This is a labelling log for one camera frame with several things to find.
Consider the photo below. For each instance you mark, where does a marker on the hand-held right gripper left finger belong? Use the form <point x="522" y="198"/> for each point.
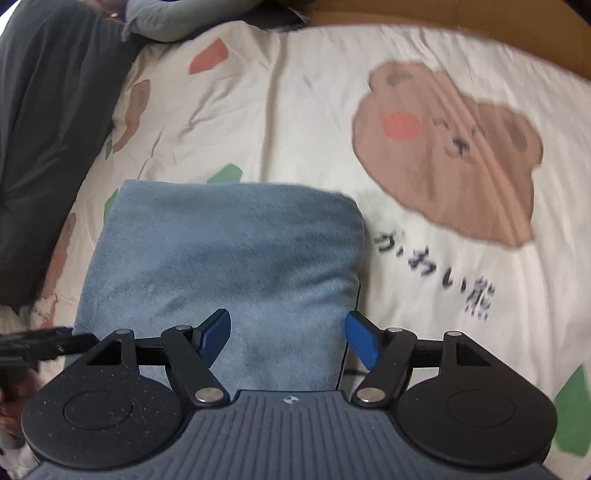
<point x="216" y="334"/>

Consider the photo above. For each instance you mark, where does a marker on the brown cardboard box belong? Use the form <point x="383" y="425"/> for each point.
<point x="461" y="23"/>

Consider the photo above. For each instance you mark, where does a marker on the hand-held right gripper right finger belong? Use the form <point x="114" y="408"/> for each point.
<point x="362" y="339"/>

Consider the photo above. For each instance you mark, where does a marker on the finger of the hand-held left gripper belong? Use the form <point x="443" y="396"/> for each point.
<point x="46" y="344"/>

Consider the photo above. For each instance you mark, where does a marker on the grey neck pillow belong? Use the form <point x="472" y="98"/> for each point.
<point x="175" y="18"/>

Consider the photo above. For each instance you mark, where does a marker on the cream bear-print blanket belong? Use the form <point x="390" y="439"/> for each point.
<point x="323" y="115"/>

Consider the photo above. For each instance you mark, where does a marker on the dark grey pillow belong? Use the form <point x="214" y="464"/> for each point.
<point x="46" y="138"/>

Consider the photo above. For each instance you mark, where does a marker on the light blue jeans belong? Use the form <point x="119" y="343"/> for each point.
<point x="221" y="258"/>

